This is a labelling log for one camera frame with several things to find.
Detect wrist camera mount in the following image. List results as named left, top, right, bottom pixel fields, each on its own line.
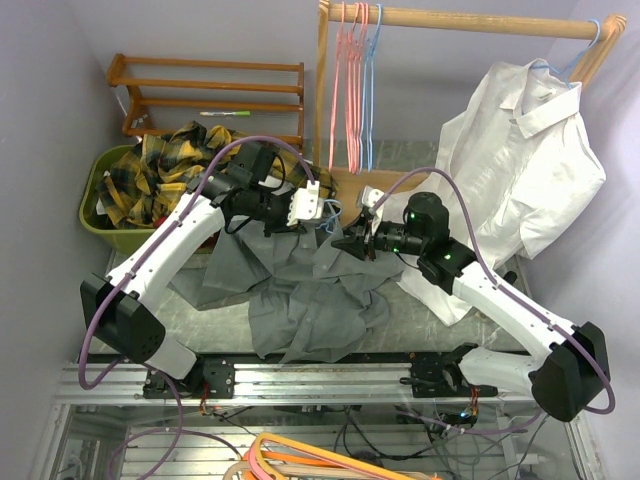
left=356, top=186, right=384, bottom=218
left=287, top=180, right=324, bottom=226

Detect grey button shirt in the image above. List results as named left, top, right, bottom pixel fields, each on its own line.
left=170, top=222, right=403, bottom=363

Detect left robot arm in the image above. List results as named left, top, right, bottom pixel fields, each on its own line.
left=78, top=136, right=320, bottom=397

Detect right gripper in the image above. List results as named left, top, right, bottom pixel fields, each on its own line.
left=331, top=212, right=427, bottom=261

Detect yellow plaid shirt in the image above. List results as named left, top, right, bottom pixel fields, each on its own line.
left=95, top=121, right=337, bottom=229

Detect white hanging shirt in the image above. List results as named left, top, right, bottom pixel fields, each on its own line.
left=397, top=58, right=607, bottom=328

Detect green white pen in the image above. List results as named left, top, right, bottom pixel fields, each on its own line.
left=199, top=110, right=251, bottom=118

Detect aluminium mounting rail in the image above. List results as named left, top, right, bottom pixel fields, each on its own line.
left=54, top=352, right=526, bottom=407

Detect blue hanger holding white shirt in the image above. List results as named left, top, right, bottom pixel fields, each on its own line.
left=530, top=19, right=602, bottom=89

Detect green laundry basket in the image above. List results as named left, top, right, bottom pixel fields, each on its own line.
left=78, top=144, right=216, bottom=256

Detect wooden shoe rack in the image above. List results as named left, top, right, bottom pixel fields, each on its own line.
left=106, top=53, right=305, bottom=150

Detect pink wire hangers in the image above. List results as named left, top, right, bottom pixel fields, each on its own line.
left=328, top=2, right=370, bottom=174

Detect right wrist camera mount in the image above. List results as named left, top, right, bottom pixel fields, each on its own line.
left=356, top=186, right=384, bottom=218

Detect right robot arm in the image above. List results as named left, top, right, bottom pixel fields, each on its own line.
left=332, top=189, right=610, bottom=422

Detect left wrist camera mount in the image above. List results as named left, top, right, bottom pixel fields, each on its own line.
left=287, top=180, right=324, bottom=226

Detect orange pink hangers below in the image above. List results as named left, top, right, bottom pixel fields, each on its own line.
left=223, top=433, right=441, bottom=480

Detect wooden clothes rack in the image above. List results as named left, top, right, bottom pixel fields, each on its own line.
left=302, top=0, right=628, bottom=229

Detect red garment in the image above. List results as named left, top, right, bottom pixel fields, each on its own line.
left=151, top=215, right=169, bottom=229

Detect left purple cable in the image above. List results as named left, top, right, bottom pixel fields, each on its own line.
left=77, top=134, right=319, bottom=476

